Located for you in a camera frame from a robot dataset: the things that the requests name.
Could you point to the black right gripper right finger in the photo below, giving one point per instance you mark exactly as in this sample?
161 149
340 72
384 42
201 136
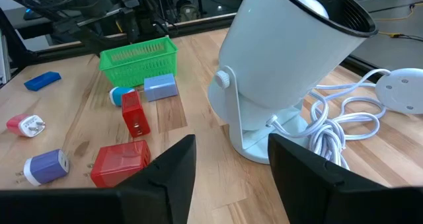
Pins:
314 191

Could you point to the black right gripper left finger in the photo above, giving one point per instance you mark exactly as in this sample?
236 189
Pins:
158 191

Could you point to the large red charger block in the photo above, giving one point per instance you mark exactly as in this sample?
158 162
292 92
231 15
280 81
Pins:
119 163

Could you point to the light blue cube charger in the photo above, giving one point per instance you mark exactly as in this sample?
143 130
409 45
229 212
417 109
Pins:
161 87

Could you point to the cyan and white charger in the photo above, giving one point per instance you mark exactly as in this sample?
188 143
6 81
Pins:
120 95

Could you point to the narrow red charger block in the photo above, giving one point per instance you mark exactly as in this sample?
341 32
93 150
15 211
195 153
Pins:
133 111

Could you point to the dark blue adapter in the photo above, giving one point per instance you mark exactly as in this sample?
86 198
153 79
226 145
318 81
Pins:
42 81

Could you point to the purple and white charger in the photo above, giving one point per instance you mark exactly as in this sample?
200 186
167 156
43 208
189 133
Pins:
46 167

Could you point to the pink and white charger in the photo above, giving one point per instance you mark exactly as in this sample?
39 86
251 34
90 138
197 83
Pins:
23 125

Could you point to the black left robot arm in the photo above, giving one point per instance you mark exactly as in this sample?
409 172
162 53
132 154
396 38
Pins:
82 2

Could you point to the green plastic basket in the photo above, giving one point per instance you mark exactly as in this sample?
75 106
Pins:
138 68

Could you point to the olive backpack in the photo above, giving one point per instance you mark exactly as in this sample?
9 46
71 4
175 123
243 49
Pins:
188 12

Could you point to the white spot lamp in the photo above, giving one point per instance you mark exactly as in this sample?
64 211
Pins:
281 52

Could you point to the black aluminium table frame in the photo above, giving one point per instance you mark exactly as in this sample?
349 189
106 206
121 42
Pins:
198 23

